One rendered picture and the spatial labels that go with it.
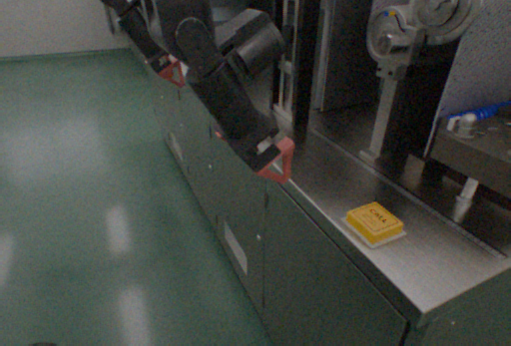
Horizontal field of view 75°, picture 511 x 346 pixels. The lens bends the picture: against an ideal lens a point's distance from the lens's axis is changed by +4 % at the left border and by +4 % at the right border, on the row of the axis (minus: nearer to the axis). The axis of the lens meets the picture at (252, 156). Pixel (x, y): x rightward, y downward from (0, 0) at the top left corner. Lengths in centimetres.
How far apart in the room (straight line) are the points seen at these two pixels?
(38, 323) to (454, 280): 159
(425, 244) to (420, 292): 11
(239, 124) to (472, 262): 45
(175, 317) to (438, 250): 120
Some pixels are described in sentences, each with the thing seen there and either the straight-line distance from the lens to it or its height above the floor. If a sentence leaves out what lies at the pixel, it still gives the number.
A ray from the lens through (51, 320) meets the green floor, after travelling 180.
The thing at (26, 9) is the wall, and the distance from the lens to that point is 604.
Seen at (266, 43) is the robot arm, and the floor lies 124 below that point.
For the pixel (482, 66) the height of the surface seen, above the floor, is 113.
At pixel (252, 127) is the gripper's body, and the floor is 113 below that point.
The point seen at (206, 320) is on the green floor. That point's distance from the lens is 159.
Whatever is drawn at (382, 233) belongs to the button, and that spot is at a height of 92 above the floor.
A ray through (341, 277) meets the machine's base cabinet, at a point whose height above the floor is 75.
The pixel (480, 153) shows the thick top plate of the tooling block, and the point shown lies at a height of 102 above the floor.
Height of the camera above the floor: 133
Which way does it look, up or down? 31 degrees down
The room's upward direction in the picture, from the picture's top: straight up
